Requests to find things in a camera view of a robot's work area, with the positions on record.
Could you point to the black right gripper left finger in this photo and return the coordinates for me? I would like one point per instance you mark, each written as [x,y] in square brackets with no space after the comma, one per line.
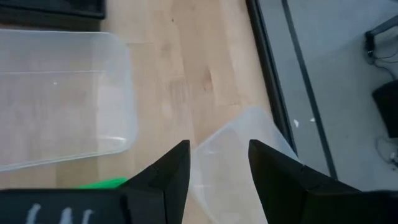
[164,183]

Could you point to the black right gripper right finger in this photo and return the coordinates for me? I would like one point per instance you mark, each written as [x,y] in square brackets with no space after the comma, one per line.
[289,186]

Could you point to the large green plastic basket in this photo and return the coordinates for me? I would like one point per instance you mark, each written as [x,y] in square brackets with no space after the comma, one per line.
[104,184]

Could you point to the large clear plastic bin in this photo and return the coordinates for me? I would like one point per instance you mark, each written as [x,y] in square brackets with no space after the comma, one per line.
[59,99]

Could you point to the grey metal frame rail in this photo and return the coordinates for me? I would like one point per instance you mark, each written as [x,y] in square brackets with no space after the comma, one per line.
[308,87]

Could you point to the black table edge frame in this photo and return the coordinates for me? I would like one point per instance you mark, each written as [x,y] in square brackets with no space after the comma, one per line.
[270,77]

